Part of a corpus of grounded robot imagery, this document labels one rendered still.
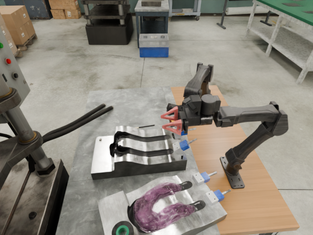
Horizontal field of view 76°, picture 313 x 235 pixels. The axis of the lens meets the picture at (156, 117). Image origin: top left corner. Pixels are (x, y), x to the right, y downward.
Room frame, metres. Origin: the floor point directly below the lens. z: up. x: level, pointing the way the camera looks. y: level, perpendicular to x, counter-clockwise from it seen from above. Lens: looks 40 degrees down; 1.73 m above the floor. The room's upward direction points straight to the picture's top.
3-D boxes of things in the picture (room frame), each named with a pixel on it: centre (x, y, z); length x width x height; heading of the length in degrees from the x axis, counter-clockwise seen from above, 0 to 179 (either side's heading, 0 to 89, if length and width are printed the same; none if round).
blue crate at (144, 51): (4.17, 0.05, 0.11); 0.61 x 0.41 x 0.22; 89
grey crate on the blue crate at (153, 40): (4.17, 0.05, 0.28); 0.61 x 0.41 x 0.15; 89
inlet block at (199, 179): (0.57, -0.25, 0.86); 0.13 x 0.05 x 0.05; 114
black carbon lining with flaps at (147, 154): (0.74, 0.09, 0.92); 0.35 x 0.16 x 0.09; 97
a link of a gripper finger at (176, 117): (0.63, -0.07, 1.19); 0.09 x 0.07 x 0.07; 95
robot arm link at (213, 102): (0.62, -0.23, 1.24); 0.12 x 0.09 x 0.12; 94
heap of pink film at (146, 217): (0.41, -0.03, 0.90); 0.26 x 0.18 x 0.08; 114
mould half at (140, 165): (0.75, 0.10, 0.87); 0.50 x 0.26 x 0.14; 97
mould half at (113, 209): (0.41, -0.03, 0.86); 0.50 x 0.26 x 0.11; 114
